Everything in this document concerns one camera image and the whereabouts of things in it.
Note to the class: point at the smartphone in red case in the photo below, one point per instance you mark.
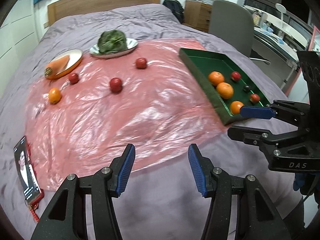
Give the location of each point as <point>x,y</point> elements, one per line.
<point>31,189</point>

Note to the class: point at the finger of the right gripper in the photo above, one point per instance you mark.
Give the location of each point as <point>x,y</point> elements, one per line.
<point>257,112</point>
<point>252,136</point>

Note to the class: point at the large orange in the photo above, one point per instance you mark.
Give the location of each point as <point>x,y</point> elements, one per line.
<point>225,90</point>

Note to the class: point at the red apple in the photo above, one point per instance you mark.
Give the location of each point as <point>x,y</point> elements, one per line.
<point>254,98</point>
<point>73,78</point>
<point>141,63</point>
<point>116,85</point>
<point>235,76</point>

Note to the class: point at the white desk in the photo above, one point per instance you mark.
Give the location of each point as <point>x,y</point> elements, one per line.
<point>278,42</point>

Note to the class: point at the white desk lamp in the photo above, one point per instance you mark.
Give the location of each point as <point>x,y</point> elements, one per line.
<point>282,11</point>

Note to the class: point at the black backpack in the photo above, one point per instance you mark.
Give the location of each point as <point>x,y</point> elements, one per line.
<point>176,9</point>

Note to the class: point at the green leafy vegetable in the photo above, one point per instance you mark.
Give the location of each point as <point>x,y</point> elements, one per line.
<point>113,41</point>

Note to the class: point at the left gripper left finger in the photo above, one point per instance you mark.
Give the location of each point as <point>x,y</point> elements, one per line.
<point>108,183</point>

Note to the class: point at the grey desk chair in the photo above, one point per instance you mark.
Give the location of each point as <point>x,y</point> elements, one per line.
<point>234,24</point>

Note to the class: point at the green rectangular tray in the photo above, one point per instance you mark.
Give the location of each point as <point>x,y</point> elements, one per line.
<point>201,63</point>

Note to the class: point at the dark purple plum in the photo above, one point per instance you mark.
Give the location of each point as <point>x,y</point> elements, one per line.
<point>247,88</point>

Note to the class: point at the wooden drawer cabinet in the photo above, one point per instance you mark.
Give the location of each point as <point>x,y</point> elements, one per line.
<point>197,15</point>

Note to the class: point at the blue gloved hand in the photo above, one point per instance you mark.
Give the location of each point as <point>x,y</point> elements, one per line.
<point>299,182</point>

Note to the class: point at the white plate black rim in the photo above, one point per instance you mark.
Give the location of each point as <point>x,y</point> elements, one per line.
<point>131,43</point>

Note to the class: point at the white wardrobe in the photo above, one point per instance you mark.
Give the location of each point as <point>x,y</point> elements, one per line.
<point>20,37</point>

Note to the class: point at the pink plastic sheet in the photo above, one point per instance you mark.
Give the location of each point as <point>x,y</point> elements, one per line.
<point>161,110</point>

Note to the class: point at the wooden headboard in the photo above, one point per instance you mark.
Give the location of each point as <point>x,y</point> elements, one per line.
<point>64,8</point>

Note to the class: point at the small orange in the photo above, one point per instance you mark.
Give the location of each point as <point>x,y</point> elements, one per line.
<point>235,107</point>
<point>54,96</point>

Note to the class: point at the orange rimmed plate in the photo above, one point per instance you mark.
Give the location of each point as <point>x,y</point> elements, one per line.
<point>74,61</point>

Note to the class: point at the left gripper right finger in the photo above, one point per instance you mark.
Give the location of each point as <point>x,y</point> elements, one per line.
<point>214,183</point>

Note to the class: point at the carrot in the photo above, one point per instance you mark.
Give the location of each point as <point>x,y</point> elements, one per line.
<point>55,66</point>

